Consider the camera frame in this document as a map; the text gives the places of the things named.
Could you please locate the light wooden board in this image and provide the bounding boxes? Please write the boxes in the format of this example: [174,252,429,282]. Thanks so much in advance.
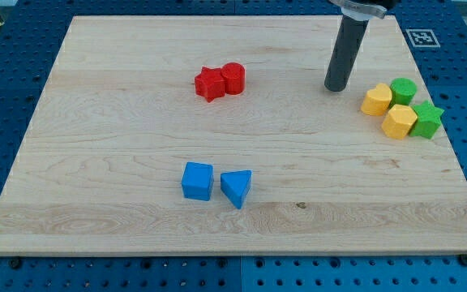
[0,16,467,257]

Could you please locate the black board stop bolt left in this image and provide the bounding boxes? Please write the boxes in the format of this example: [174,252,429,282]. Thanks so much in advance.
[8,257,23,270]

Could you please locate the black board stop bolt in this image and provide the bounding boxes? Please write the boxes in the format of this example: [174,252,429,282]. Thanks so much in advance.
[457,254,467,267]
[8,257,23,270]

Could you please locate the black board stop bolt right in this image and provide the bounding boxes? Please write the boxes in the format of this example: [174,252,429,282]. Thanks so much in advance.
[457,254,467,267]

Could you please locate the blue triangle block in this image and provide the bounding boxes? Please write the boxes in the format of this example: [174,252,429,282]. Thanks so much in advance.
[221,170,252,209]

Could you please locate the blue cube block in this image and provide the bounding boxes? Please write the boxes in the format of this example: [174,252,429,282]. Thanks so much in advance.
[181,161,214,201]

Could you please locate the red star block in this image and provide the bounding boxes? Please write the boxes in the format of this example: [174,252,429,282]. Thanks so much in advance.
[195,67,225,102]

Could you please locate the red cylinder block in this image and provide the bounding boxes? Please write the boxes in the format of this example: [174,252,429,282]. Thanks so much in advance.
[221,62,246,95]

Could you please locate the yellow heart block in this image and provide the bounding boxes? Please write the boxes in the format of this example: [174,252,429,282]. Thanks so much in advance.
[360,83,392,116]

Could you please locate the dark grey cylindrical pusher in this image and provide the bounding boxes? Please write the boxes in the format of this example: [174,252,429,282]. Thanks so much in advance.
[324,15,368,92]

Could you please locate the yellow hexagon block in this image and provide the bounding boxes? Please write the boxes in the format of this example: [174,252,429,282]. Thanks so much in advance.
[381,104,418,140]

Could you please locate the green cylinder block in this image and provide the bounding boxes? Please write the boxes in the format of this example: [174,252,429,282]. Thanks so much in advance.
[390,78,418,106]

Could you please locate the green star block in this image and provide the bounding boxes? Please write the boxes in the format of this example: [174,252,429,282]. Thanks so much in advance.
[409,101,444,140]

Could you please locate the white fiducial marker tag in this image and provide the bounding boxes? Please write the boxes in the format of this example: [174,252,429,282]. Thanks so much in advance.
[406,28,440,48]

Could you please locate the silver pusher mount clamp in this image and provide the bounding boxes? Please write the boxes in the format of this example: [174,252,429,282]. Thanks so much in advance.
[328,0,399,21]

